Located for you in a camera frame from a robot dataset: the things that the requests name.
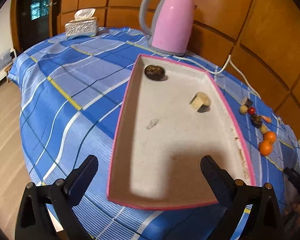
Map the small orange carrot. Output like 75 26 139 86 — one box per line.
261 115 272 124

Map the red cherry tomato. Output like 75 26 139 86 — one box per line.
248 107 256 115

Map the white low bench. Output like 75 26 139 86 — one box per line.
0 48 17 82

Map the white embossed tissue box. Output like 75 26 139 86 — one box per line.
65 8 98 40

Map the pink rimmed white tray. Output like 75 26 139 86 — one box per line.
107 54 255 210

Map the small wooden stool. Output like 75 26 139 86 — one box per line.
4 63 13 83

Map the tan round longan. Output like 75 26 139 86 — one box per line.
239 105 249 115
260 125 268 134

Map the person's hand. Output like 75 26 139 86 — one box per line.
282 186 300 239

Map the white kettle power cord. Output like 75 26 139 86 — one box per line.
174 54 262 99

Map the dark brown mangosteen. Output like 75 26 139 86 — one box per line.
250 114 263 128
144 65 165 81

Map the orange mandarin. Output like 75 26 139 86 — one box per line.
258 140 273 157
263 131 276 145

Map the blue plaid tablecloth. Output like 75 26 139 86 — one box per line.
7 26 300 240

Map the dark wooden door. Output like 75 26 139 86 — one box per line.
16 0 58 52

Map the pink electric kettle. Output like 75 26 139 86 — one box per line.
139 0 195 55

